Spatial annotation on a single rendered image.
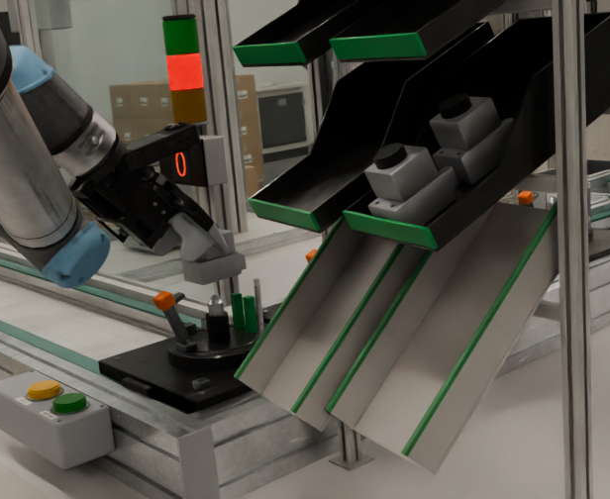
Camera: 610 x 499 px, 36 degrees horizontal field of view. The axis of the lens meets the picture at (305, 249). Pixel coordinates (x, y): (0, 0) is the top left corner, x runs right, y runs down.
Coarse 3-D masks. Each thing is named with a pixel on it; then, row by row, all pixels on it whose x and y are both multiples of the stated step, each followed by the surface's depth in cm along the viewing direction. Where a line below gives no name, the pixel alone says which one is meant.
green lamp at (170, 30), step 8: (168, 24) 137; (176, 24) 136; (184, 24) 137; (192, 24) 137; (168, 32) 137; (176, 32) 137; (184, 32) 137; (192, 32) 138; (168, 40) 137; (176, 40) 137; (184, 40) 137; (192, 40) 138; (168, 48) 138; (176, 48) 137; (184, 48) 137; (192, 48) 138
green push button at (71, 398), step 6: (60, 396) 116; (66, 396) 115; (72, 396) 115; (78, 396) 115; (84, 396) 115; (54, 402) 114; (60, 402) 114; (66, 402) 113; (72, 402) 113; (78, 402) 114; (84, 402) 114; (54, 408) 113; (60, 408) 113; (66, 408) 113; (72, 408) 113; (78, 408) 113
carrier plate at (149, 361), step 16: (128, 352) 130; (144, 352) 130; (160, 352) 129; (112, 368) 126; (128, 368) 124; (144, 368) 123; (160, 368) 123; (176, 368) 122; (160, 384) 117; (176, 384) 117; (192, 384) 116; (224, 384) 115; (240, 384) 115; (160, 400) 117; (176, 400) 114; (192, 400) 111; (208, 400) 111; (224, 400) 113
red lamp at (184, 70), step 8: (168, 56) 138; (176, 56) 138; (184, 56) 137; (192, 56) 138; (168, 64) 139; (176, 64) 138; (184, 64) 138; (192, 64) 138; (200, 64) 140; (168, 72) 139; (176, 72) 138; (184, 72) 138; (192, 72) 138; (200, 72) 140; (176, 80) 138; (184, 80) 138; (192, 80) 138; (200, 80) 140; (176, 88) 139; (184, 88) 138; (192, 88) 139
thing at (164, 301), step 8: (160, 296) 119; (168, 296) 119; (176, 296) 121; (184, 296) 121; (160, 304) 119; (168, 304) 119; (168, 312) 120; (176, 312) 121; (168, 320) 121; (176, 320) 121; (176, 328) 121; (184, 328) 122; (176, 336) 122; (184, 336) 122; (184, 344) 122
